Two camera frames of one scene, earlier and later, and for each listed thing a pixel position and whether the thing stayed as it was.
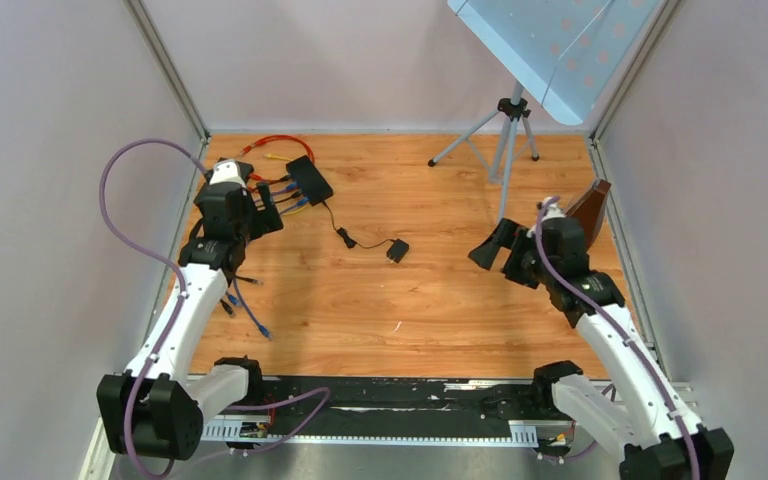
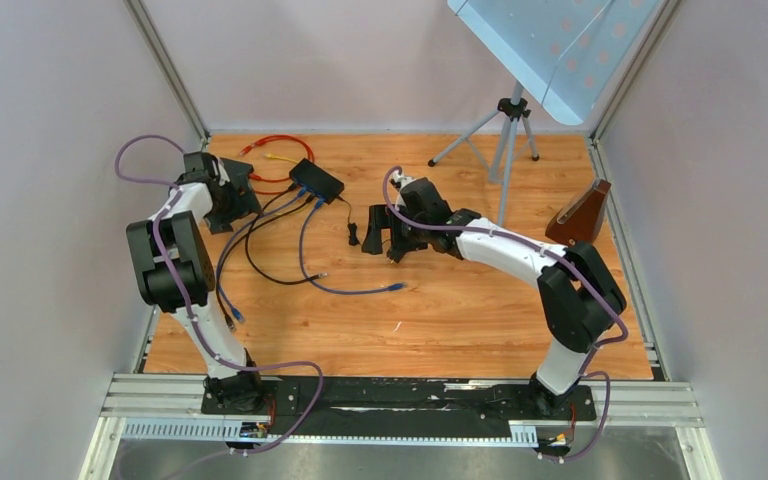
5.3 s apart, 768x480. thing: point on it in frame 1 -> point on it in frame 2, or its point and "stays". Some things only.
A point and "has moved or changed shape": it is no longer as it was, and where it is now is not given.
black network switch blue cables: (308, 179) has moved or changed shape
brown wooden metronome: (589, 208) stays
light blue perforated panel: (567, 52) stays
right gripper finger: (503, 236) -> (380, 218)
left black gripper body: (242, 224) stays
